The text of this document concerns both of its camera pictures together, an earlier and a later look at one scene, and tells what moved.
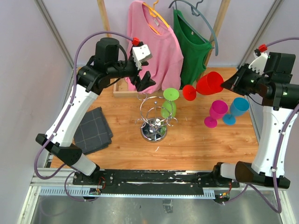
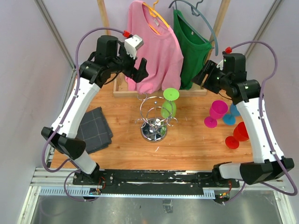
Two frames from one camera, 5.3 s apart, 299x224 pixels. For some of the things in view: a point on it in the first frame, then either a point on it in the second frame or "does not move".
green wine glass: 168,108 does not move
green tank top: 195,49 does not move
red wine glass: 210,83 to 240,134
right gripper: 234,83 to 210,68
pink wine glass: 217,109 does not move
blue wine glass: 239,106 does not move
